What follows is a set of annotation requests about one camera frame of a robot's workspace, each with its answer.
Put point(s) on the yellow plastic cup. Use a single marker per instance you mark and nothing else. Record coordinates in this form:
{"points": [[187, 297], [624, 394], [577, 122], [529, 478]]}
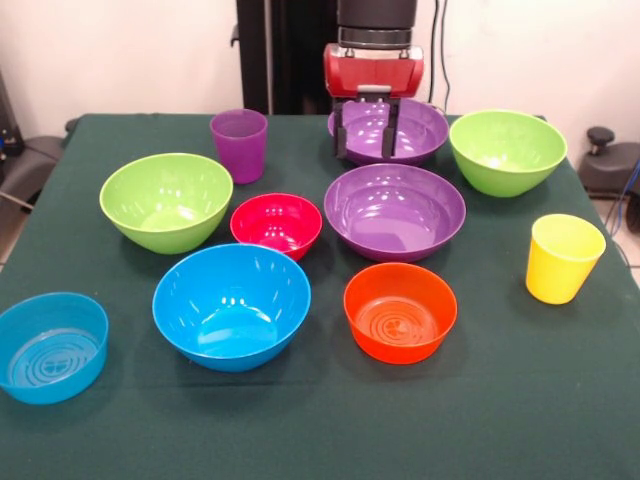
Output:
{"points": [[560, 265]]}

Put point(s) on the green plastic bowl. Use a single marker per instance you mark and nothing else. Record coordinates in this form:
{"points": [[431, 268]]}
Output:
{"points": [[507, 150], [165, 200]]}

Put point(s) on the grey stand foot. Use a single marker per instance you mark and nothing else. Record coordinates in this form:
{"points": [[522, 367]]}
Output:
{"points": [[30, 165]]}

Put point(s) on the black stand foot with knob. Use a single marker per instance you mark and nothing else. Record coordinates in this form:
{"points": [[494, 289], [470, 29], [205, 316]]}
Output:
{"points": [[610, 165]]}

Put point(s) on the black equipment box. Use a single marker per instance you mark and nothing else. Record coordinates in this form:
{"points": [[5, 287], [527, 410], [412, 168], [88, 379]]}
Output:
{"points": [[7, 120]]}

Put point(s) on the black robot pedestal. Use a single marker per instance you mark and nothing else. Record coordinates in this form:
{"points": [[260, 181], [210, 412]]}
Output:
{"points": [[285, 50]]}

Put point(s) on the orange ribbed plastic bowl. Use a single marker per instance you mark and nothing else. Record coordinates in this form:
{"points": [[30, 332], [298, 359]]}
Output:
{"points": [[400, 315]]}

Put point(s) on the purple plastic bowl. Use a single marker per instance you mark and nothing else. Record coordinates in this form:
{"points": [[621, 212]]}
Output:
{"points": [[420, 135], [395, 215]]}

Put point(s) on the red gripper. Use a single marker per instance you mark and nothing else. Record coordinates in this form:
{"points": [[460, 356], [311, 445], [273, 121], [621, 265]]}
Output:
{"points": [[372, 70]]}

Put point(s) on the deep blue plastic bowl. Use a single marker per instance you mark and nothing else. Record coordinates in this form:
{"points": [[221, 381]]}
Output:
{"points": [[230, 305]]}

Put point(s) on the purple plastic cup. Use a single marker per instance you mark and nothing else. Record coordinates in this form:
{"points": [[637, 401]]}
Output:
{"points": [[240, 155]]}

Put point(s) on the shallow ribbed blue bowl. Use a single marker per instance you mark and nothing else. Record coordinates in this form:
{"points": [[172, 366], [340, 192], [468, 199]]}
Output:
{"points": [[50, 350]]}

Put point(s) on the dark green tablecloth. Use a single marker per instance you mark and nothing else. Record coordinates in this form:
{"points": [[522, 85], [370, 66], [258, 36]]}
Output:
{"points": [[320, 425]]}

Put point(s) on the small pink plastic bowl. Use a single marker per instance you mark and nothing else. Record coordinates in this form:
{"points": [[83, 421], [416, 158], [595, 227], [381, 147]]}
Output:
{"points": [[275, 225]]}

